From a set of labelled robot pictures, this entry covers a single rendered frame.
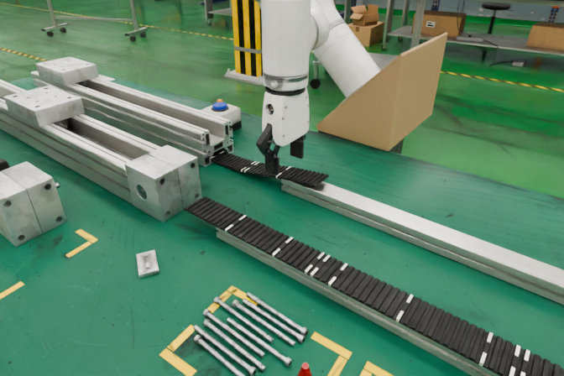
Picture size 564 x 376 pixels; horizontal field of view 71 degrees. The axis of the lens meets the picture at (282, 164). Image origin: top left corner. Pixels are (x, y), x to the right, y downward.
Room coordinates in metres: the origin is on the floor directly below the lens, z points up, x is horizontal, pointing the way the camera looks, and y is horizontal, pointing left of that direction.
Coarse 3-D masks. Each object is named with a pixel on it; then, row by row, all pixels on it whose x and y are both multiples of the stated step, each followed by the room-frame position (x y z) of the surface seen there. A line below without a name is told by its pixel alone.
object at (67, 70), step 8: (40, 64) 1.22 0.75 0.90; (48, 64) 1.22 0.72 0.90; (56, 64) 1.22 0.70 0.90; (64, 64) 1.22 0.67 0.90; (72, 64) 1.22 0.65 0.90; (80, 64) 1.22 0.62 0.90; (88, 64) 1.21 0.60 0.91; (40, 72) 1.21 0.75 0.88; (48, 72) 1.18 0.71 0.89; (56, 72) 1.14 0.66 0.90; (64, 72) 1.13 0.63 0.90; (72, 72) 1.15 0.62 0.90; (80, 72) 1.17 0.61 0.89; (88, 72) 1.19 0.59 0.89; (96, 72) 1.21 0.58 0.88; (56, 80) 1.15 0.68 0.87; (64, 80) 1.13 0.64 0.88; (72, 80) 1.15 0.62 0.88; (80, 80) 1.16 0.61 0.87
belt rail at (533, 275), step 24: (288, 192) 0.68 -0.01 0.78; (312, 192) 0.65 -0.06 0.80; (336, 192) 0.64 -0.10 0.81; (360, 216) 0.59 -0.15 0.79; (384, 216) 0.56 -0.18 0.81; (408, 216) 0.56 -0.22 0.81; (408, 240) 0.53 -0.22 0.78; (432, 240) 0.51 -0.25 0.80; (456, 240) 0.50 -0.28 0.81; (480, 240) 0.50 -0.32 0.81; (480, 264) 0.46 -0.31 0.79; (504, 264) 0.44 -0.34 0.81; (528, 264) 0.44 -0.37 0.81; (528, 288) 0.42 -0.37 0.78; (552, 288) 0.40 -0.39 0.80
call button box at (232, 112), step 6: (204, 108) 1.01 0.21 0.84; (210, 108) 1.01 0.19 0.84; (228, 108) 1.00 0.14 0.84; (234, 108) 1.01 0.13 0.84; (216, 114) 0.96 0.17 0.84; (222, 114) 0.96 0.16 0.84; (228, 114) 0.97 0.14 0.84; (234, 114) 0.99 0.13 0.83; (240, 114) 1.01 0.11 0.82; (234, 120) 0.99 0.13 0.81; (240, 120) 1.01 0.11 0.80; (234, 126) 0.99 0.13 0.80; (240, 126) 1.01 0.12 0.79
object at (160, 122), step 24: (96, 96) 1.04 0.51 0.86; (120, 96) 1.10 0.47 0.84; (144, 96) 1.04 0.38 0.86; (120, 120) 1.00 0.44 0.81; (144, 120) 0.93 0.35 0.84; (168, 120) 0.87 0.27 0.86; (192, 120) 0.91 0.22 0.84; (216, 120) 0.87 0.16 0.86; (168, 144) 0.86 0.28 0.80; (192, 144) 0.81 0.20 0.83; (216, 144) 0.82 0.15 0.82
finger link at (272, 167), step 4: (268, 148) 0.66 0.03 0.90; (268, 152) 0.65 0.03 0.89; (272, 152) 0.67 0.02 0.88; (268, 156) 0.67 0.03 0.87; (268, 160) 0.67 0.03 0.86; (272, 160) 0.67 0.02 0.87; (276, 160) 0.67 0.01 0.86; (268, 164) 0.67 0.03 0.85; (272, 164) 0.67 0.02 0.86; (276, 164) 0.67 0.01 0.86; (268, 168) 0.67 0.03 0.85; (272, 168) 0.67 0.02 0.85; (276, 168) 0.67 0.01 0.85; (272, 172) 0.67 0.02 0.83; (276, 172) 0.67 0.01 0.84
